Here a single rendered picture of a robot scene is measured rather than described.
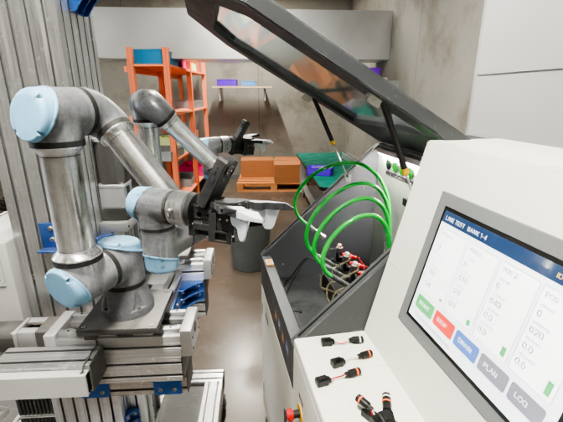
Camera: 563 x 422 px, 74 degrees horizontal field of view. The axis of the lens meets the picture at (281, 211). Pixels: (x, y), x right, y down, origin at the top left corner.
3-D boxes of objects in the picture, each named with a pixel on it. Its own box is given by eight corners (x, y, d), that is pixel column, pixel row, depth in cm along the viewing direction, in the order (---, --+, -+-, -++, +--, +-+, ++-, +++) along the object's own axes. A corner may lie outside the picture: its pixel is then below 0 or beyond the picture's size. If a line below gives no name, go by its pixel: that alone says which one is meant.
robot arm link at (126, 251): (154, 273, 116) (149, 232, 111) (121, 294, 104) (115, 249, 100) (124, 267, 120) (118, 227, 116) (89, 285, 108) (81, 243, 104)
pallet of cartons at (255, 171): (306, 179, 751) (306, 156, 737) (312, 191, 663) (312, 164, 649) (239, 180, 743) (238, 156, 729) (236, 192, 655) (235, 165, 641)
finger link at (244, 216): (263, 247, 65) (240, 234, 73) (265, 213, 64) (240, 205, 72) (247, 249, 64) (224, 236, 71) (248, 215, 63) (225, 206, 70)
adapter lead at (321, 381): (317, 388, 92) (317, 382, 91) (314, 382, 94) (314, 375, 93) (361, 377, 95) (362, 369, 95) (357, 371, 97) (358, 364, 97)
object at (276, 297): (262, 286, 178) (261, 255, 173) (271, 285, 179) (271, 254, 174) (290, 380, 120) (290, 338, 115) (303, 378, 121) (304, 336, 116)
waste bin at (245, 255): (273, 255, 401) (272, 205, 384) (271, 275, 359) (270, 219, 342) (232, 255, 402) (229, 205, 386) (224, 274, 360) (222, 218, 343)
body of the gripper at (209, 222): (251, 237, 79) (203, 229, 83) (253, 197, 77) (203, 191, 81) (233, 245, 72) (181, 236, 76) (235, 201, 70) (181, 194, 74)
